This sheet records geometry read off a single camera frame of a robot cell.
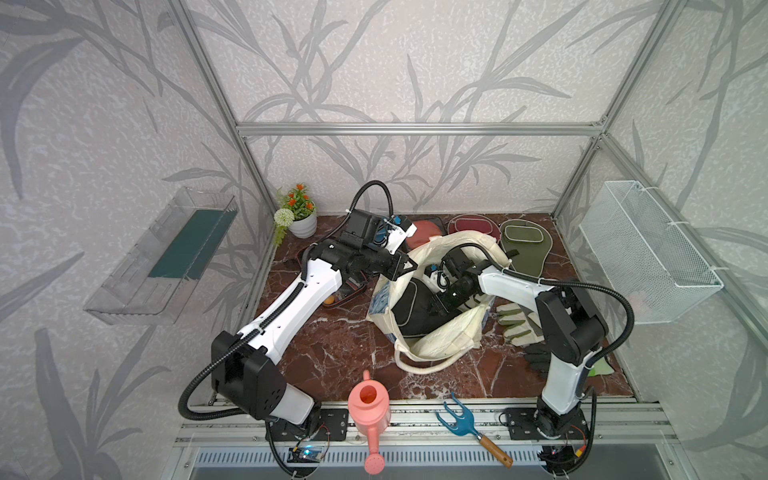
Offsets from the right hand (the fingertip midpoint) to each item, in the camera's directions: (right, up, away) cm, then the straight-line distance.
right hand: (434, 306), depth 93 cm
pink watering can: (-17, -17, -26) cm, 36 cm away
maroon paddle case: (+17, +28, +23) cm, 40 cm away
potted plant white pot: (-46, +25, +14) cm, 54 cm away
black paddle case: (-4, 0, -4) cm, 6 cm away
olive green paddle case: (+36, +19, +17) cm, 44 cm away
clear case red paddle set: (-1, +25, +23) cm, 34 cm away
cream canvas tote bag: (+2, -3, -24) cm, 25 cm away
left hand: (-6, +14, -19) cm, 25 cm away
